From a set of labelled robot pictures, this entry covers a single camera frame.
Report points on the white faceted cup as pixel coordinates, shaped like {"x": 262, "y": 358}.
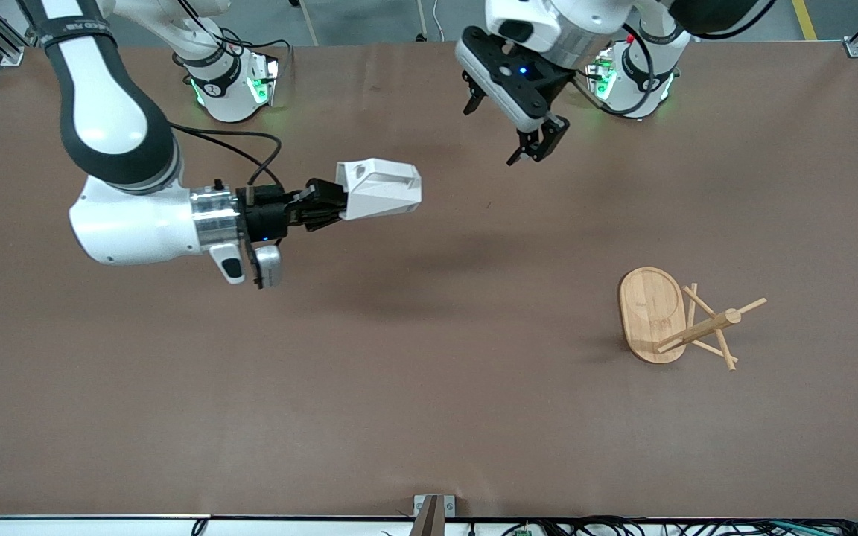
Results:
{"x": 384, "y": 190}

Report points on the wooden cup rack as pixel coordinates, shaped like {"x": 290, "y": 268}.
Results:
{"x": 652, "y": 313}

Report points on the brown table cover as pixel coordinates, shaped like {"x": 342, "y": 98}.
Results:
{"x": 429, "y": 372}

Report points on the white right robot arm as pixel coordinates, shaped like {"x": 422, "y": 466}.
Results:
{"x": 116, "y": 223}

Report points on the metal stand leg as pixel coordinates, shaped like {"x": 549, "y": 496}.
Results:
{"x": 308, "y": 26}
{"x": 421, "y": 18}

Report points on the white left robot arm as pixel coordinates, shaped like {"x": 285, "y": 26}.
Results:
{"x": 548, "y": 18}

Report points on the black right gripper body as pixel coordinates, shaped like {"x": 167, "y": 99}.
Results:
{"x": 264, "y": 216}

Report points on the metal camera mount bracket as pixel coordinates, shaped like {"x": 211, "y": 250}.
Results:
{"x": 447, "y": 508}

